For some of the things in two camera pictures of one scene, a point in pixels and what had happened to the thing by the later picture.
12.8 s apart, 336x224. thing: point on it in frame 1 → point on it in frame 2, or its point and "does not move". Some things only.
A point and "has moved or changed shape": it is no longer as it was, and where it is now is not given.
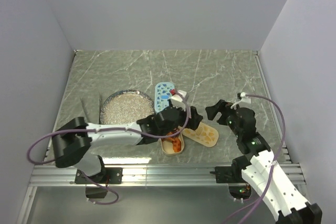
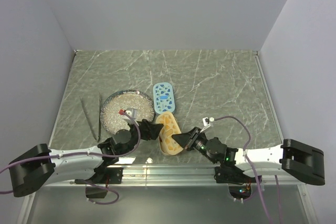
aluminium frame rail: [153, 176] does not move
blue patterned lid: [162, 95] does not move
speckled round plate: [126, 106] does not move
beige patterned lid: [204, 134] has moved or changed shape
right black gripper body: [228, 116] → [197, 141]
